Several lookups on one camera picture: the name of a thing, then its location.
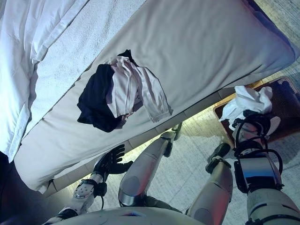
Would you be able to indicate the silver robot leg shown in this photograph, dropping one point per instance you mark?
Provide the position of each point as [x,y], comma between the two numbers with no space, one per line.
[215,187]
[140,173]

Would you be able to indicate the beige garment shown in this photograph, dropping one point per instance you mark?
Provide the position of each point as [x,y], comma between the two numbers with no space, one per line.
[131,93]

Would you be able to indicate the grey robot torso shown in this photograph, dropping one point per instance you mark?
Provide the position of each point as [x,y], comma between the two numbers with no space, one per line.
[117,216]

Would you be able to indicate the black garment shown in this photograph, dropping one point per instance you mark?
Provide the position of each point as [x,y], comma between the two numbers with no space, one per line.
[96,103]

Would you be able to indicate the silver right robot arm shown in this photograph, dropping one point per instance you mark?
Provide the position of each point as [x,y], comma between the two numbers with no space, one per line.
[257,173]

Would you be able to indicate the wooden laundry basket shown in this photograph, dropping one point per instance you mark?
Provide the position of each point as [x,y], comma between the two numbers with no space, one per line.
[286,103]

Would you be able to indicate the beige upholstered bed frame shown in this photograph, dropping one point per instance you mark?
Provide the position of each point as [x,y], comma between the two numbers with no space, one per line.
[199,110]

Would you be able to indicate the white garment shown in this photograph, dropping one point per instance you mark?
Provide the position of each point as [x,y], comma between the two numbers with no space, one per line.
[248,98]

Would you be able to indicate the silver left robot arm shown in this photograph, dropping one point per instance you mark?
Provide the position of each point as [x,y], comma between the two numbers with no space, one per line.
[82,192]

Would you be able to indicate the grey striped area rug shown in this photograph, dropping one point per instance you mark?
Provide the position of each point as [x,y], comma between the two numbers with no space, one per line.
[182,159]

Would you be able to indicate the white textured bed sheet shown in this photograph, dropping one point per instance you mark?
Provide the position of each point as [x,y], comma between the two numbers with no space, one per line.
[70,47]

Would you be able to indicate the silver left robot leg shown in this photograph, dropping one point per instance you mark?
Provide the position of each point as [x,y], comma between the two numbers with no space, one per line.
[140,173]

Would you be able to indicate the white duvet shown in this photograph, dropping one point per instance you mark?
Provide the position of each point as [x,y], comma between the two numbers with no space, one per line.
[16,58]

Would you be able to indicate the bed with grey blanket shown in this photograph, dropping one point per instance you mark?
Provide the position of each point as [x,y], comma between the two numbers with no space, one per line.
[199,47]

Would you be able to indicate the silver right robot leg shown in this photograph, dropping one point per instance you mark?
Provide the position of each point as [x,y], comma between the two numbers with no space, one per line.
[215,187]

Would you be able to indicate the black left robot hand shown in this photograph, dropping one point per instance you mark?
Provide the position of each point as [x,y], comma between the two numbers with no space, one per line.
[110,164]

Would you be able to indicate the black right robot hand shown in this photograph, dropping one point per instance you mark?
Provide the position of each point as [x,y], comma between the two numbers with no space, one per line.
[255,124]

